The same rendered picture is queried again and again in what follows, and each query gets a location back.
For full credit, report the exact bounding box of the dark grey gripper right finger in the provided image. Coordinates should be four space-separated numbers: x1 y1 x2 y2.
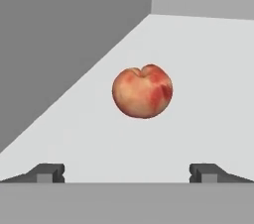
189 163 254 184

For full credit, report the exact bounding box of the white fridge interior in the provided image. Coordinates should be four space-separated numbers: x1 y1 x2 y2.
0 0 254 184

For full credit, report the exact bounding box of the red and yellow peach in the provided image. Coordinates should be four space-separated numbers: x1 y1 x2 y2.
111 63 174 120

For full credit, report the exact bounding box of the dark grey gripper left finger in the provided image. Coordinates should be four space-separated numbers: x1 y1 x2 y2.
0 163 65 184

